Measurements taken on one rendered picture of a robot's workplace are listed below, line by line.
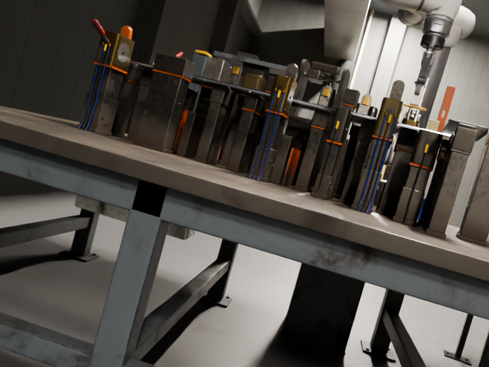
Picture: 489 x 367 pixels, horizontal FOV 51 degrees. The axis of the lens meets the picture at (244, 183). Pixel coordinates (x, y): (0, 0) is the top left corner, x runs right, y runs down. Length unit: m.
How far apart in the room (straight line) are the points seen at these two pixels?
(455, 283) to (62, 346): 0.89
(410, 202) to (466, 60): 9.68
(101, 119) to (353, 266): 1.14
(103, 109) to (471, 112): 9.65
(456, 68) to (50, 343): 10.33
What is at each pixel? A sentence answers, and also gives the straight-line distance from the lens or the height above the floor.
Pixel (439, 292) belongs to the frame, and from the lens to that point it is 1.16.
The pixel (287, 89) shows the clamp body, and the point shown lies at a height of 1.01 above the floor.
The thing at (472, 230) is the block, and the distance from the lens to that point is 1.67.
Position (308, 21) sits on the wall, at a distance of 11.07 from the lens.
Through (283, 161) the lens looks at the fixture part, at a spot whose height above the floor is 0.78.
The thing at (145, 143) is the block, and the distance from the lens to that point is 1.84.
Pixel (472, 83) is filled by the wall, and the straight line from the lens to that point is 11.15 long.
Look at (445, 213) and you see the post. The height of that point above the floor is 0.76.
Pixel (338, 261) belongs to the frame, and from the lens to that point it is 1.13.
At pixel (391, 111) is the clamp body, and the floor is 1.01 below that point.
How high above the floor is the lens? 0.78
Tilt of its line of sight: 3 degrees down
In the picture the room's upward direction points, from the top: 16 degrees clockwise
